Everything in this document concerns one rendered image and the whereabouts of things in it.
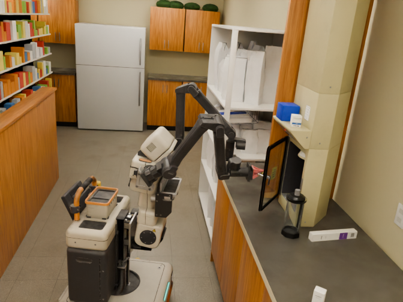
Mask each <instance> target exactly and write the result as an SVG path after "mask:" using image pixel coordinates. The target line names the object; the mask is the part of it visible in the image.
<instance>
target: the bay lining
mask: <svg viewBox="0 0 403 302"><path fill-rule="evenodd" d="M300 151H301V150H300V149H299V148H298V147H297V146H296V145H295V144H294V143H293V142H291V141H290V142H289V147H288V153H287V161H286V165H285V172H284V180H283V184H282V191H281V192H282V193H291V192H295V189H300V183H301V179H302V173H303V166H304V162H305V160H304V159H302V158H300V157H299V156H298V153H299V152H300Z"/></svg>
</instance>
